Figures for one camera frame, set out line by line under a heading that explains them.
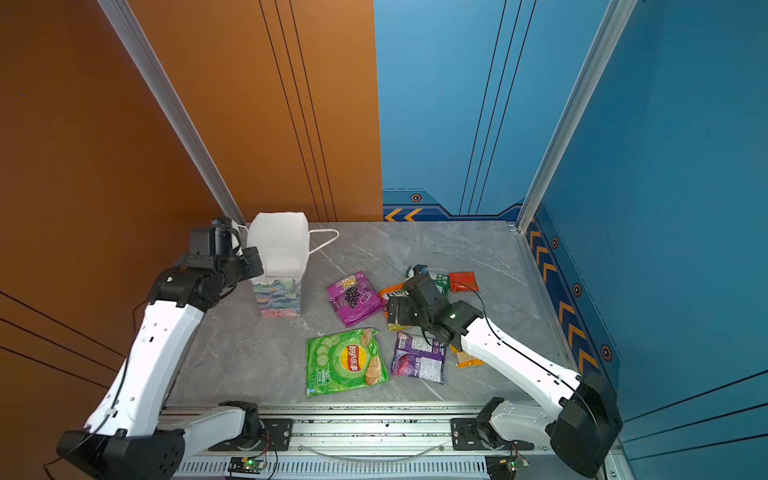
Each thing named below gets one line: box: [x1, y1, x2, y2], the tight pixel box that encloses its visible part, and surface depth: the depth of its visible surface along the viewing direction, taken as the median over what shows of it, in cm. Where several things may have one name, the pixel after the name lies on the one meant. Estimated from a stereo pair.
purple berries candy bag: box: [391, 331, 447, 385], surface depth 85 cm
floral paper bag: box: [248, 212, 340, 318], surface depth 80 cm
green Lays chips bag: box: [306, 328, 389, 398], surface depth 85 cm
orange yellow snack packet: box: [449, 344, 486, 369], surface depth 86 cm
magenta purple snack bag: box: [326, 271, 382, 328], surface depth 94 cm
